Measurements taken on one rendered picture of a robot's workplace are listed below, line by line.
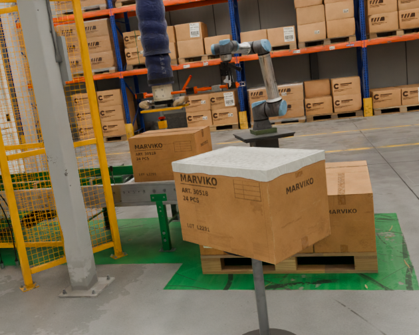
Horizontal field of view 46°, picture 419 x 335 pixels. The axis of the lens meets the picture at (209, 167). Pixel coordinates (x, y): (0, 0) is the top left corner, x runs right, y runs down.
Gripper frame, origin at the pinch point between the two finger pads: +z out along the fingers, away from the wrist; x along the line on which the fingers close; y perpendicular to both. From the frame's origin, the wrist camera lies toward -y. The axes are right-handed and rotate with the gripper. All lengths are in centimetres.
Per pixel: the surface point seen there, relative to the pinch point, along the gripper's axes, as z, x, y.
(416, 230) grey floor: 127, 1, -135
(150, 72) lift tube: -18, 11, 64
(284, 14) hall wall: -123, -843, 41
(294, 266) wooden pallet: 123, 80, -48
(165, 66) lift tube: -22, 7, 52
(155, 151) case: 46, 19, 66
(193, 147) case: 45, 21, 32
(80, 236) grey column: 88, 108, 94
